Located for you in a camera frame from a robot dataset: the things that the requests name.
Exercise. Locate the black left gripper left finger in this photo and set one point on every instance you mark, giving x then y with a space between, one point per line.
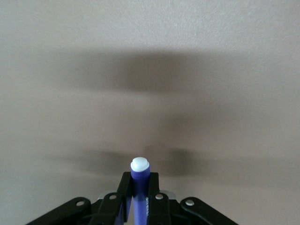
110 208

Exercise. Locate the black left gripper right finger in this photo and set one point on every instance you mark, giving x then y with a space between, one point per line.
161 211

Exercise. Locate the purple marker pen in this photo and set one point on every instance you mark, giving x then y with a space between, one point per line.
140 182

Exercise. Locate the brown table cover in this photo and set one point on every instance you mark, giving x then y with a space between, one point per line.
150 70

